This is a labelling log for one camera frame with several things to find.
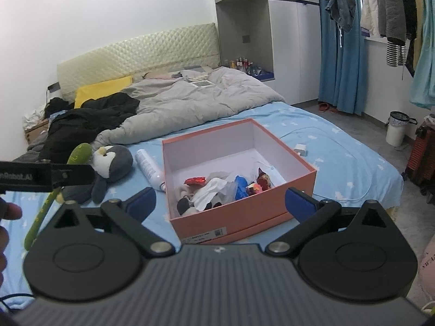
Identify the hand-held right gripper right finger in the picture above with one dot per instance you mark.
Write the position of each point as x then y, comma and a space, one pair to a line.
300, 205

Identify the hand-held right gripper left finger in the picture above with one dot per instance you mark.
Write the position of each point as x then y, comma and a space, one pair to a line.
141, 205

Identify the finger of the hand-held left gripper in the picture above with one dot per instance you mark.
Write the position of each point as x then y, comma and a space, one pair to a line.
40, 176

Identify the panda plush toy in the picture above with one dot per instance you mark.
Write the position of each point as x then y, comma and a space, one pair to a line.
185, 207

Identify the dark red snack packet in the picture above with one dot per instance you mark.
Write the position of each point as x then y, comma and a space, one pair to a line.
261, 180

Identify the bright red snack packet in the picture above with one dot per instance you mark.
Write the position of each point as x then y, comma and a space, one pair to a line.
195, 180

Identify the plastic bag with blue print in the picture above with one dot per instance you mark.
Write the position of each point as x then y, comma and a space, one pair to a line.
242, 186

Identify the orange cardboard box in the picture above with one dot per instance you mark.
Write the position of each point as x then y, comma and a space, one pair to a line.
238, 227

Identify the person's left hand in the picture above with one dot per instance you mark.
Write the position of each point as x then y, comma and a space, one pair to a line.
10, 211

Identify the dark grey blanket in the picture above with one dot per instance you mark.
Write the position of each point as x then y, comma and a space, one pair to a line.
30, 153

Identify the white spray can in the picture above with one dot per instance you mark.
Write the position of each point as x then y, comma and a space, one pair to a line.
148, 166

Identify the brown cardboard box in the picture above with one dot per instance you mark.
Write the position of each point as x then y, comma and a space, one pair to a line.
34, 133

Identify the long green plush toy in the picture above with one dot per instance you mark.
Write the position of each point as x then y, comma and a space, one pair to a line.
80, 154

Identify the grey penguin plush toy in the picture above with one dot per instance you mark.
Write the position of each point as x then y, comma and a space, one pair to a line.
115, 163

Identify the white charger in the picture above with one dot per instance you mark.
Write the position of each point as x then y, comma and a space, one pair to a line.
300, 149

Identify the white cloth pile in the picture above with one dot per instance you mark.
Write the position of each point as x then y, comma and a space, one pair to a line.
34, 117

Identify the black clothes pile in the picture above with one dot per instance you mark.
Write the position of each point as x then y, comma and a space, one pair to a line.
85, 122

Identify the black garment heap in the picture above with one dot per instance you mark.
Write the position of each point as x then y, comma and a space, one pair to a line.
57, 105

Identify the red slippers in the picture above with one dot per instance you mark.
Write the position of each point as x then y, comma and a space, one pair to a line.
323, 108

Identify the yellow pillow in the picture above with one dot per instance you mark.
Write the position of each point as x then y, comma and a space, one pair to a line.
98, 91

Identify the grey duvet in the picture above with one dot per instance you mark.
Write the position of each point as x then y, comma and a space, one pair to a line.
190, 108

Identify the white trash bin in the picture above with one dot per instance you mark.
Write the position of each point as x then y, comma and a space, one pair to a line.
396, 132

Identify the red suitcase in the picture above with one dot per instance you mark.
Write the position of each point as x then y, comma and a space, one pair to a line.
423, 156

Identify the white tablet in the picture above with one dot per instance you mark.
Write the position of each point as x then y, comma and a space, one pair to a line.
203, 83

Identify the blue curtain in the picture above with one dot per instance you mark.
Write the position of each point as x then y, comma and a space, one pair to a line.
346, 74

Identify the white pink printed bag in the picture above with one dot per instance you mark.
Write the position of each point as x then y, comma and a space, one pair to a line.
428, 271

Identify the cream quilted headboard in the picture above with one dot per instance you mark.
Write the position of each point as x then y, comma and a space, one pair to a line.
136, 57

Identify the row of cosmetic bottles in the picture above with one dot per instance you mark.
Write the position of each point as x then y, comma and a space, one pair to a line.
244, 64

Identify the hanging light teal garment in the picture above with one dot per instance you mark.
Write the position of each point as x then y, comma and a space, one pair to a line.
424, 74

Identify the hanging blue-grey garment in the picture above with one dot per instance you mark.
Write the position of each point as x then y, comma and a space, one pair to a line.
340, 3

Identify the hanging white jacket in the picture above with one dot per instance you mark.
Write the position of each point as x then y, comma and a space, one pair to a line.
370, 3

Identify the grey sweater with striped cuffs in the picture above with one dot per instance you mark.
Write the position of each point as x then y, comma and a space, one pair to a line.
394, 6

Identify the black wall socket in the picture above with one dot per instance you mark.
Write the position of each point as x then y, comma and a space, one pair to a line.
53, 87

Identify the grey wall cabinet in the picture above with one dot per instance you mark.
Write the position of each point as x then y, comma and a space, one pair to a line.
289, 40

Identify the grey wall switch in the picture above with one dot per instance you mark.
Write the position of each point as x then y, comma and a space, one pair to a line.
246, 38

